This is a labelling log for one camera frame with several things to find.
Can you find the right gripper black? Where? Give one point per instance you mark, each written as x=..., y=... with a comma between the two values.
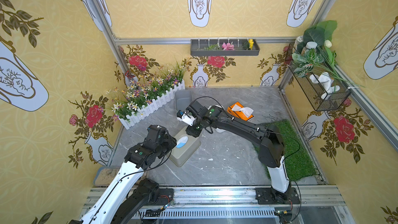
x=193, y=112

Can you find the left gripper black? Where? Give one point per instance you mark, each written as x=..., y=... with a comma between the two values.
x=169, y=141

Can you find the beige tissue box lid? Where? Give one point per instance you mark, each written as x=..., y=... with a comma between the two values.
x=179, y=156

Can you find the orange tissue box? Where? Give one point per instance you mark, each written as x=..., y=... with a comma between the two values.
x=239, y=111

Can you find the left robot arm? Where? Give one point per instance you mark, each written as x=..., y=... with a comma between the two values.
x=114, y=207

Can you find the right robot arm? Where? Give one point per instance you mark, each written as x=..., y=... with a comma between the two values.
x=267, y=138

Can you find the white tissue box lid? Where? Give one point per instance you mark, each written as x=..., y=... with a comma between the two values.
x=220, y=115

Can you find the grey plastic bin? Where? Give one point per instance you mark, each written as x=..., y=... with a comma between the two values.
x=183, y=98

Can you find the white picket fence flower planter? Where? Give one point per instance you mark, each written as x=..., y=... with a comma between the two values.
x=145, y=96

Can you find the tray of sand and stones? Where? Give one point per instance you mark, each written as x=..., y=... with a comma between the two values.
x=105, y=176

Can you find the pink flower on shelf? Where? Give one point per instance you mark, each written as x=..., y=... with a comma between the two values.
x=228, y=46

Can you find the yellow figure on shelf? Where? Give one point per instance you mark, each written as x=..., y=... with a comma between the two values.
x=251, y=43

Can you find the green artificial grass mat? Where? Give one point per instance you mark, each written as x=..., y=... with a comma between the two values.
x=298, y=161

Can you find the white cloth in basket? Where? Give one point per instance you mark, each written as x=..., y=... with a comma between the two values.
x=325, y=81

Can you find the green leafy artificial plant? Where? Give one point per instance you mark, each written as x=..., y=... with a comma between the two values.
x=314, y=55

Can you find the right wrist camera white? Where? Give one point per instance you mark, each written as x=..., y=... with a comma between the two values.
x=185, y=117

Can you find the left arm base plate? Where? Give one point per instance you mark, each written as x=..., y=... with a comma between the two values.
x=165, y=196

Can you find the grey wall shelf tray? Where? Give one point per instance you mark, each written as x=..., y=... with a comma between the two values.
x=203, y=47

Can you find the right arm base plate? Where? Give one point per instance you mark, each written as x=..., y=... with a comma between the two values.
x=269, y=196

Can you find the black wire wall basket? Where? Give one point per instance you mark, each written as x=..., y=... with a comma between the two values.
x=314, y=91

